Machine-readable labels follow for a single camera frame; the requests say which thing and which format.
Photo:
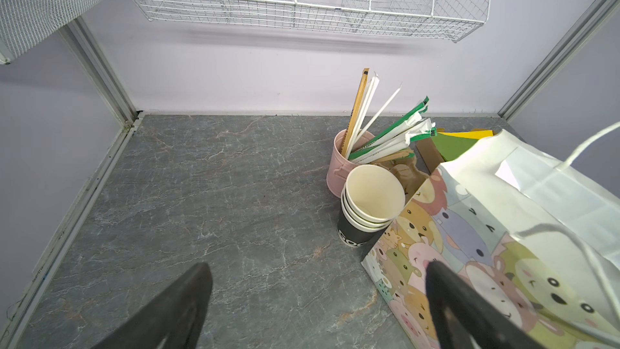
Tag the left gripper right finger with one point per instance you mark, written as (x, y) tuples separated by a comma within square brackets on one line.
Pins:
[(463, 319)]

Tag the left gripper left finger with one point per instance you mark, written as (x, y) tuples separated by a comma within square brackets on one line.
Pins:
[(173, 319)]

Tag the cartoon animal paper gift bag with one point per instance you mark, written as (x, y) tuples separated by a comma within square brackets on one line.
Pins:
[(535, 238)]

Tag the stack of paper coffee cups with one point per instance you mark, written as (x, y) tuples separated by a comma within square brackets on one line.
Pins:
[(372, 197)]

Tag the stack of pulp cup carriers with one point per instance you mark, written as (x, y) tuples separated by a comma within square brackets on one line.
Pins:
[(403, 165)]

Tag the cardboard tray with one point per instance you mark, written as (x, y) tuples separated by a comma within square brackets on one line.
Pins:
[(429, 154)]

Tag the pink utensil holder cup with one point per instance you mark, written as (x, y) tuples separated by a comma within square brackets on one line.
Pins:
[(339, 167)]

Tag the wooden stir sticks bundle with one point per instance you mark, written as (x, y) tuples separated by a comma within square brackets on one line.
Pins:
[(357, 146)]

